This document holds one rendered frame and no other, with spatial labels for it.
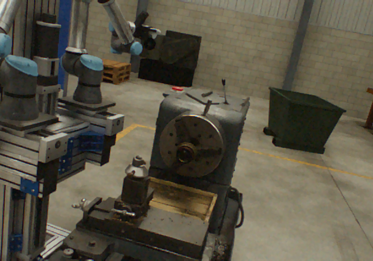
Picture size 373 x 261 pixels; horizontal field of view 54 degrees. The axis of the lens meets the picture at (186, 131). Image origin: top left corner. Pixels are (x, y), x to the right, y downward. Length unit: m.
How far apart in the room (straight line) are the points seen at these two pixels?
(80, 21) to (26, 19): 0.35
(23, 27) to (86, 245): 0.98
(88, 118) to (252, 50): 9.91
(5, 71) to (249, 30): 10.39
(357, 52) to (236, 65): 3.50
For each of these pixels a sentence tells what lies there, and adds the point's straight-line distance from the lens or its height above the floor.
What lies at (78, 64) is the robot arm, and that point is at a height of 1.34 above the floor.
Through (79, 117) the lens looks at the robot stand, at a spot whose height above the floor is 1.08.
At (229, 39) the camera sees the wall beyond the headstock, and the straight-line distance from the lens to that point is 11.64.
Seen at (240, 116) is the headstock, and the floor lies 1.24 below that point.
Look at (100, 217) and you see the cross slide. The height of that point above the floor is 0.96.
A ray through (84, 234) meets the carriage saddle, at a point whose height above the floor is 0.91.
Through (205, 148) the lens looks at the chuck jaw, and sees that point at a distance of 1.71.
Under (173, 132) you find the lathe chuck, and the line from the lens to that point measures 1.77.
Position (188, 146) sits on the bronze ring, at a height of 1.12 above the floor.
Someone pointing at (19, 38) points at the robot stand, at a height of 1.45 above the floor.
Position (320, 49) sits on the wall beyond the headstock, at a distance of 11.77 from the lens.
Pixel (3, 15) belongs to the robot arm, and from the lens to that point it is 1.37.
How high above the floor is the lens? 1.61
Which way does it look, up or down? 15 degrees down
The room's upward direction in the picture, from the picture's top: 11 degrees clockwise
